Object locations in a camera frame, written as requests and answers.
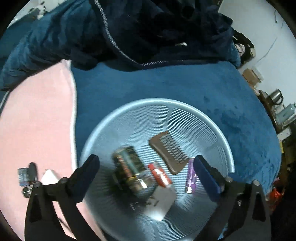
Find metal keys on keyring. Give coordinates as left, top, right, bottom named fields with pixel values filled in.
left=22, top=182, right=35, bottom=198

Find light blue plastic basket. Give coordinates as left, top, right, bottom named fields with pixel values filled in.
left=79, top=98, right=236, bottom=241

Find black garment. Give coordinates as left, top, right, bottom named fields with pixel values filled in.
left=153, top=0, right=234, bottom=61

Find pink fleece blanket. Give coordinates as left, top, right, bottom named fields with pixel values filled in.
left=0, top=59, right=102, bottom=241

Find dark blue jacket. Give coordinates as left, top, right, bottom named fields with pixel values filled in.
left=69, top=0, right=241, bottom=70

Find steel electric kettle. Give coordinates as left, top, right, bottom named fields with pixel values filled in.
left=269, top=89, right=284, bottom=105

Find white plug adapter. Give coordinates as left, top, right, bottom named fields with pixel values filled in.
left=144, top=185, right=177, bottom=221

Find purple translucent lighter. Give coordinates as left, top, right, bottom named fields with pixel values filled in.
left=185, top=159, right=199, bottom=194

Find cardboard box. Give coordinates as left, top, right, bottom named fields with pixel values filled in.
left=242, top=68, right=264, bottom=86

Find orange plastic bag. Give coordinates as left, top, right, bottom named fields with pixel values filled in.
left=269, top=188, right=284, bottom=209

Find pack of blue batteries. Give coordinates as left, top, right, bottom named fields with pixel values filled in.
left=17, top=167, right=31, bottom=186

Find red and white lighter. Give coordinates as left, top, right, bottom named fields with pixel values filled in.
left=148, top=163, right=173, bottom=188

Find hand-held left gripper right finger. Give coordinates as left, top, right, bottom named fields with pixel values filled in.
left=193, top=155, right=272, bottom=241

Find blue plush blanket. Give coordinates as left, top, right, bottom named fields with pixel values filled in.
left=69, top=59, right=282, bottom=241

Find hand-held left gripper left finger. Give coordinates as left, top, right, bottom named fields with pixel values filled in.
left=24, top=154, right=102, bottom=241

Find brown wooden comb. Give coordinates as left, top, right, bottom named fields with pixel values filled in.
left=149, top=131, right=191, bottom=175

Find white usb charger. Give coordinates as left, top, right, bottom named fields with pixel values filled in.
left=42, top=169, right=60, bottom=186

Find black oval key fob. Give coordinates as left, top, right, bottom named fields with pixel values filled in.
left=28, top=162, right=38, bottom=182

